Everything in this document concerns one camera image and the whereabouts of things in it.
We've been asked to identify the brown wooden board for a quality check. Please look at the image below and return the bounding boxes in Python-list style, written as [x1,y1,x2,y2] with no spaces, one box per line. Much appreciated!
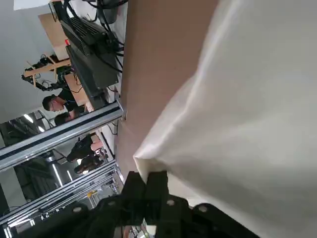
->
[38,11,85,62]

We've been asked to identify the cream tablecloth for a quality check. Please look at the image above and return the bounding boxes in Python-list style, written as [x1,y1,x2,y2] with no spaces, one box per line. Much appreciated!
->
[133,0,317,238]

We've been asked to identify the person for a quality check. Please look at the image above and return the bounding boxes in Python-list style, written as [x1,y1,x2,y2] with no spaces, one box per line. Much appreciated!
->
[66,133,107,174]
[42,86,86,119]
[53,113,75,126]

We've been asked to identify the aluminium frame rack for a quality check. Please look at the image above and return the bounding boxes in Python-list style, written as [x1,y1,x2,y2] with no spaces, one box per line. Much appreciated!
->
[0,160,124,235]

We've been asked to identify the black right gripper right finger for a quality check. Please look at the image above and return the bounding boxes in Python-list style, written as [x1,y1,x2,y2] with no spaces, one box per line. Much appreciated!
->
[145,170,261,238]

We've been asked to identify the black ribbed power adapter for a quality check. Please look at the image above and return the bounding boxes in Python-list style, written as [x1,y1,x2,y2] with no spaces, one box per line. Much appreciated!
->
[59,16,111,56]
[65,45,120,110]

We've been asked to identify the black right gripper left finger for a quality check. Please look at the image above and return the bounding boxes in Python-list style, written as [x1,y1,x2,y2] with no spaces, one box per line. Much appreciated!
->
[37,170,147,238]

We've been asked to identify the aluminium profile post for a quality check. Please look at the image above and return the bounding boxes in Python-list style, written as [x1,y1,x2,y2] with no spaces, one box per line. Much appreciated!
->
[0,100,124,172]

